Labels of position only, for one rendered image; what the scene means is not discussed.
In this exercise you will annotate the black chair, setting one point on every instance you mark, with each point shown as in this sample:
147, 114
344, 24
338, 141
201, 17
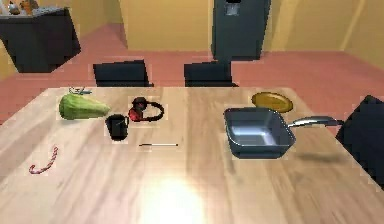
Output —
121, 74
208, 74
365, 136

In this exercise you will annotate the red and white candy cane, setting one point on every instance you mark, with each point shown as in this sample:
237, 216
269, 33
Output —
46, 164

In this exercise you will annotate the black kitchen counter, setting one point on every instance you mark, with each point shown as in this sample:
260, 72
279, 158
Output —
40, 41

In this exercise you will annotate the dark grey fridge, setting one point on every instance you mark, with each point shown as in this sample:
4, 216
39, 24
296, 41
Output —
238, 30

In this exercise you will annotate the black mug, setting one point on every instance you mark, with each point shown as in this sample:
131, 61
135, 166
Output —
117, 127

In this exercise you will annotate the wooden table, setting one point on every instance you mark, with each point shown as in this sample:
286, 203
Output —
186, 180

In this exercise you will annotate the red and black headphones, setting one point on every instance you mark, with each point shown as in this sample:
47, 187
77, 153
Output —
140, 110

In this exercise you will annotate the yellow plate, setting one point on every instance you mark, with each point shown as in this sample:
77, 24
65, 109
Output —
271, 101

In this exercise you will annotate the green salad head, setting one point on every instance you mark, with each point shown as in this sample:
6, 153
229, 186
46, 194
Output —
81, 107

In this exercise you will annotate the thin black stick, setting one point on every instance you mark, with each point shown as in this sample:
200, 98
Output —
158, 145

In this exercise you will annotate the orange and grey counter items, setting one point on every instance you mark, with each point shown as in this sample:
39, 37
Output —
20, 7

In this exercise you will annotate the square dark grey pan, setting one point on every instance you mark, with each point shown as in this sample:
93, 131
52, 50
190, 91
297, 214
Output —
256, 131

